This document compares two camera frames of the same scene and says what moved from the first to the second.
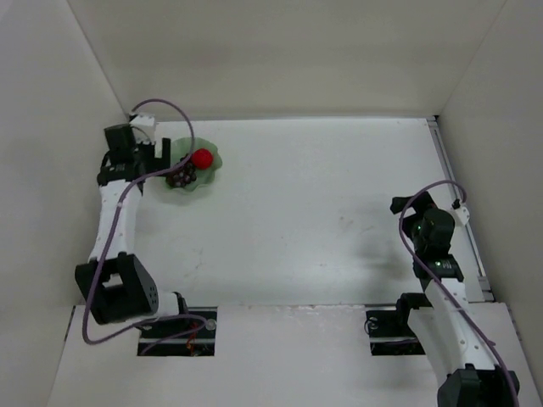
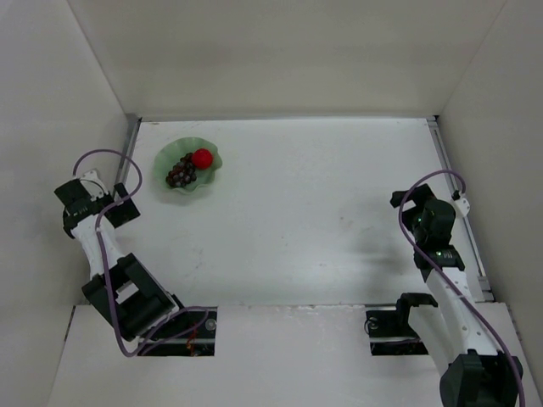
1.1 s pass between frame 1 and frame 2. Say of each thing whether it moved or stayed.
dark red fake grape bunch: stayed
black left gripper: moved
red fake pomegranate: stayed
